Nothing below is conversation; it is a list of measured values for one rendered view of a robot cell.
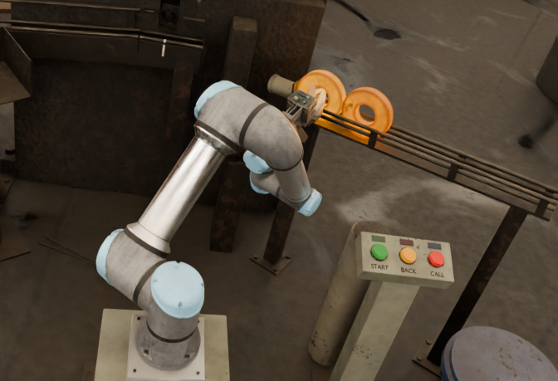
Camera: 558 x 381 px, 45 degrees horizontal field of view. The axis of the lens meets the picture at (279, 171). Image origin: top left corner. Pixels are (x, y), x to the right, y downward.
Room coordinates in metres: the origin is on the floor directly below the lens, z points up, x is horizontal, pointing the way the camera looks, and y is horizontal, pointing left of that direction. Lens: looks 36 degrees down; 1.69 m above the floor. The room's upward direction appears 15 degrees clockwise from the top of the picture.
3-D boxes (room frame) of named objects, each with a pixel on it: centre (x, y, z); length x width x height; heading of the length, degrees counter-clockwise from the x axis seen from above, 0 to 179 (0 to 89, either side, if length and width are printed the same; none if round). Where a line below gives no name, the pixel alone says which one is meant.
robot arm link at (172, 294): (1.00, 0.15, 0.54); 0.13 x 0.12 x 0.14; 65
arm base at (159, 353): (1.01, 0.15, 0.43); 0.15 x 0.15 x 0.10
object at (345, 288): (1.43, -0.29, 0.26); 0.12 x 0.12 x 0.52
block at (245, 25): (1.92, 0.22, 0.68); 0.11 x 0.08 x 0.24; 12
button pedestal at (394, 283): (1.28, -0.37, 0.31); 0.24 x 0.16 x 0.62; 102
